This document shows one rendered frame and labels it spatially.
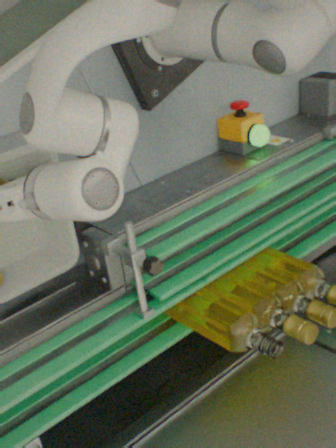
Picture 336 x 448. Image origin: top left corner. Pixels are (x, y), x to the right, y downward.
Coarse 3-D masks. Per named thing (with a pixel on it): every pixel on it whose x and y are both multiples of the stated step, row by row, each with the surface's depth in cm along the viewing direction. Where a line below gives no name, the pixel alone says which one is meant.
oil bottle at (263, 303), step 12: (228, 276) 105; (204, 288) 104; (216, 288) 102; (228, 288) 101; (240, 288) 101; (252, 288) 100; (264, 288) 100; (240, 300) 98; (252, 300) 97; (264, 300) 97; (276, 300) 97; (252, 312) 97; (264, 312) 96; (264, 324) 96
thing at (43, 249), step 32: (0, 160) 84; (32, 160) 94; (0, 224) 95; (32, 224) 99; (64, 224) 96; (0, 256) 97; (32, 256) 100; (64, 256) 99; (0, 288) 93; (32, 288) 94
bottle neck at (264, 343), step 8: (256, 336) 92; (264, 336) 92; (248, 344) 93; (256, 344) 92; (264, 344) 91; (272, 344) 90; (280, 344) 91; (264, 352) 91; (272, 352) 90; (280, 352) 91
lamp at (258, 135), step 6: (252, 126) 120; (258, 126) 119; (264, 126) 119; (252, 132) 119; (258, 132) 119; (264, 132) 119; (252, 138) 119; (258, 138) 119; (264, 138) 119; (252, 144) 121; (258, 144) 120; (264, 144) 121
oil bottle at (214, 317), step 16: (176, 304) 103; (192, 304) 100; (208, 304) 99; (224, 304) 98; (192, 320) 101; (208, 320) 97; (224, 320) 94; (240, 320) 94; (256, 320) 95; (208, 336) 99; (224, 336) 95; (240, 336) 93; (240, 352) 95
